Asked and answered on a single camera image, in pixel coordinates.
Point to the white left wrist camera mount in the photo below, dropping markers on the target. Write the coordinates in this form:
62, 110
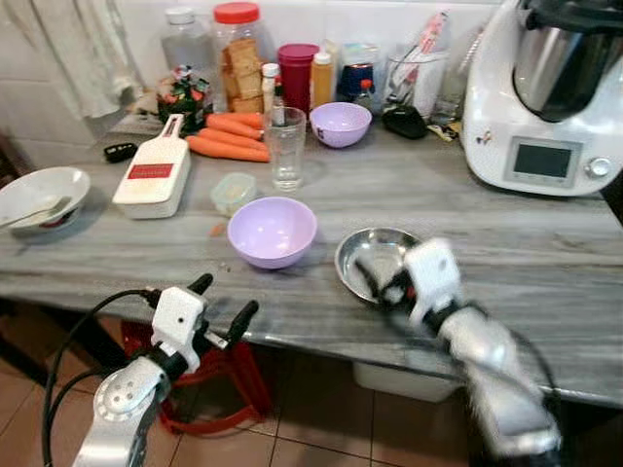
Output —
177, 321

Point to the orange carrot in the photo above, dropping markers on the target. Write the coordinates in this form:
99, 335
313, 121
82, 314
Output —
243, 119
229, 149
229, 128

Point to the jar with blue label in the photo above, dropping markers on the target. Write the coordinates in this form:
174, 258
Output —
358, 73

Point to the clear utensil holder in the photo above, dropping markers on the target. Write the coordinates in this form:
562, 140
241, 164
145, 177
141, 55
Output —
419, 73

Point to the small black pouch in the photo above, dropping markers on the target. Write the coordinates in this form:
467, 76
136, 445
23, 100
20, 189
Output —
404, 122

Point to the white kitchen cooking machine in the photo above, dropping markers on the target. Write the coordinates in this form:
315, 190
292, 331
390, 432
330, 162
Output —
545, 146

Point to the metal spoon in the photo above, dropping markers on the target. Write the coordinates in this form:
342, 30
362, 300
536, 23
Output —
39, 214

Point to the white ceramic bowl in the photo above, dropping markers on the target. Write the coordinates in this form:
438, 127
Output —
44, 190

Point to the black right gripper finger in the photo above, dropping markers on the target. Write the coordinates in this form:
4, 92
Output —
371, 279

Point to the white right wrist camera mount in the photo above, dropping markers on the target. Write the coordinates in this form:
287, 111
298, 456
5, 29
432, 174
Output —
433, 277

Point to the black key fob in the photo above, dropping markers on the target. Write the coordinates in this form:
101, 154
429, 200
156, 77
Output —
120, 152

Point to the tall clear bottle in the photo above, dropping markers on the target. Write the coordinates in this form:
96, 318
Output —
458, 78

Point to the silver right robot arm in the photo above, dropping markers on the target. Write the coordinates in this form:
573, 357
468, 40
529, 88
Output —
496, 379

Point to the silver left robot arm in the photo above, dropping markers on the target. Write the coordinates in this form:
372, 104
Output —
122, 409

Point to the small white-capped sauce bottle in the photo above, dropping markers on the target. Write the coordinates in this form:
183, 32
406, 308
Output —
271, 92

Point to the clear drinking glass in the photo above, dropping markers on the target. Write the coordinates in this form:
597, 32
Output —
285, 151

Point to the clear white-capped plastic jar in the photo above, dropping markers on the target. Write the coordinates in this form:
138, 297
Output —
187, 44

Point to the hanging grey towel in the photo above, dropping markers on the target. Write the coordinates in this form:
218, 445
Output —
92, 53

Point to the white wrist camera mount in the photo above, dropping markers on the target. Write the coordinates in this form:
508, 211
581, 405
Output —
433, 277
177, 321

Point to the orange bottle with white cap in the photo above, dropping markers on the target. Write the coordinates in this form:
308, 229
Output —
322, 83

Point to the shiny steel bowl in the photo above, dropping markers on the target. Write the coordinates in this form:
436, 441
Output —
375, 245

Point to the large lilac plastic bowl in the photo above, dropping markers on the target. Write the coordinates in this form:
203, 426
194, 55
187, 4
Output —
273, 229

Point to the red-lidded jar of crackers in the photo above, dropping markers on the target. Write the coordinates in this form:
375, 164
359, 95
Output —
238, 58

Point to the red plastic stool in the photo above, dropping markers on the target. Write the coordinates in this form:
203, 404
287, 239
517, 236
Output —
219, 389

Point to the white plastic bin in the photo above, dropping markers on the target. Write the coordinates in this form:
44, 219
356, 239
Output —
404, 381

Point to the maroon plastic canister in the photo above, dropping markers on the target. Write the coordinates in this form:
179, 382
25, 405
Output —
297, 78

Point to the small lilac plastic bowl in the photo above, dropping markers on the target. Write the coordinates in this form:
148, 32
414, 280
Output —
341, 125

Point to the small clear lidded container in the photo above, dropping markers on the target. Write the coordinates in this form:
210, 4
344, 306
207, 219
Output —
234, 193

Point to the white slicer with red blade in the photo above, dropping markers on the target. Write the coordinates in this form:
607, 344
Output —
151, 180

